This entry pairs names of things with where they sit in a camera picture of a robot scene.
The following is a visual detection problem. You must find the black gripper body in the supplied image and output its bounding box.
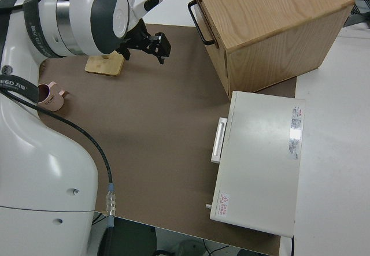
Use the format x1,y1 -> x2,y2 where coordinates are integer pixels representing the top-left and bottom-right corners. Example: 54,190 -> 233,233
119,20 -> 156,55

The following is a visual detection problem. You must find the pink mug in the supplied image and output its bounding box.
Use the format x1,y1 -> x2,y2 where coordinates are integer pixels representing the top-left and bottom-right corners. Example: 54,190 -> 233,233
37,81 -> 71,112

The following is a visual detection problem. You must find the bamboo stand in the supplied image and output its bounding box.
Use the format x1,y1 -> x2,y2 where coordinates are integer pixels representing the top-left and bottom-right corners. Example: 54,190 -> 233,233
84,50 -> 125,77

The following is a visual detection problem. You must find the brown table mat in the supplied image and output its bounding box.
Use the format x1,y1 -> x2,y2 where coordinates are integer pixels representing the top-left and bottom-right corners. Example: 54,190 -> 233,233
37,23 -> 298,256

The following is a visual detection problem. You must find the wooden cabinet box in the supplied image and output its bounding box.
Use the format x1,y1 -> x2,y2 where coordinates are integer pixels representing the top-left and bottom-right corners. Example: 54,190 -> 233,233
187,0 -> 356,94

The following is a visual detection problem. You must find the white toaster oven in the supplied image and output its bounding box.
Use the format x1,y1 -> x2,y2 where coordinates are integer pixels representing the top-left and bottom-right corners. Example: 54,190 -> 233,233
205,90 -> 306,238

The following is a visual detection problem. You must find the black mesh object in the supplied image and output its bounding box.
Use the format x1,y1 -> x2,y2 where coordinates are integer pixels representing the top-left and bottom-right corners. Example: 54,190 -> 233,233
341,0 -> 370,30

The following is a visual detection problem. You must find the black cabinet handle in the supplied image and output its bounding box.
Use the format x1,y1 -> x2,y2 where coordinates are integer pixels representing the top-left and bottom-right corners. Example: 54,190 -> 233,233
187,0 -> 216,46

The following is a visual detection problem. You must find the white oven door handle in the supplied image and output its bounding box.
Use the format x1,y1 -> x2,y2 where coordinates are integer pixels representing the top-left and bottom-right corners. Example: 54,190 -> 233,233
210,117 -> 228,164

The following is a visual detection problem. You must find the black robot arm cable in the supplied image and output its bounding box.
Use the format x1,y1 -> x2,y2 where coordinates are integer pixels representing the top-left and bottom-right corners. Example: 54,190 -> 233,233
0,0 -> 118,229

